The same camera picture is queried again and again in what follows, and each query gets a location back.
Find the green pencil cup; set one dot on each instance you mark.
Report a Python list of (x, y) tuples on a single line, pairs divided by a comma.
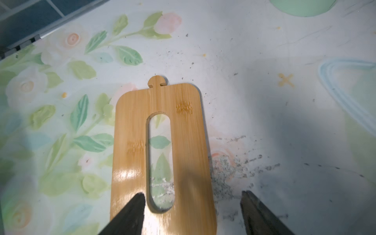
[(303, 8)]

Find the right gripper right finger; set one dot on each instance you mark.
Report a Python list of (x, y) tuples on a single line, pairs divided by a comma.
[(258, 219)]

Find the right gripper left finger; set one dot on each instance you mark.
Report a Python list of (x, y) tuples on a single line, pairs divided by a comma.
[(129, 221)]

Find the bamboo lid with slot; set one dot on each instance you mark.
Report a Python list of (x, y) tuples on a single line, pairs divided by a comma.
[(193, 211)]

